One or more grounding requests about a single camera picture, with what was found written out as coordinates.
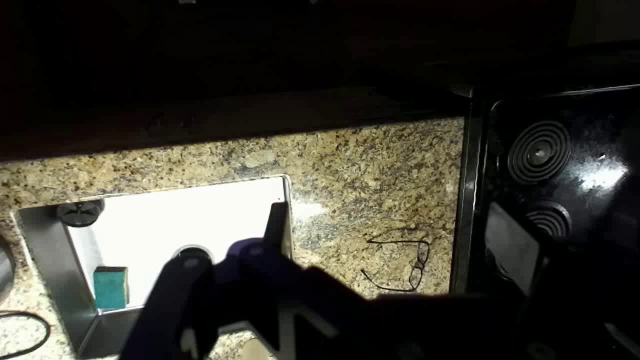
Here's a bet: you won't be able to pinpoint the black glass cooktop stove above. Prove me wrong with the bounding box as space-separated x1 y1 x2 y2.
450 82 640 360

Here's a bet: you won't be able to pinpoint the stainless steel sink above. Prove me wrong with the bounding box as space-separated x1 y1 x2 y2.
11 175 295 359

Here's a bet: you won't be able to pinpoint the dark round sink strainer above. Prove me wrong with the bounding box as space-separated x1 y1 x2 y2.
55 198 107 228

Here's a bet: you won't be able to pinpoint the thin black eyeglasses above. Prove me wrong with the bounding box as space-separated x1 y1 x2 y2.
357 224 436 296

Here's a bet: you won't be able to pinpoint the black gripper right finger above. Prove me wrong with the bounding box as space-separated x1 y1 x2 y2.
483 200 640 360

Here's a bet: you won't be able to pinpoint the teal sponge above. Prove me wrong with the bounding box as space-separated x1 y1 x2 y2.
91 264 129 314

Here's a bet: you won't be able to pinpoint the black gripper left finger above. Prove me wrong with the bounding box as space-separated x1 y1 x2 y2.
118 200 436 360

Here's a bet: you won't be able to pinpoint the black cable loop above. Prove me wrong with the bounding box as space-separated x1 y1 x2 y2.
0 309 53 360

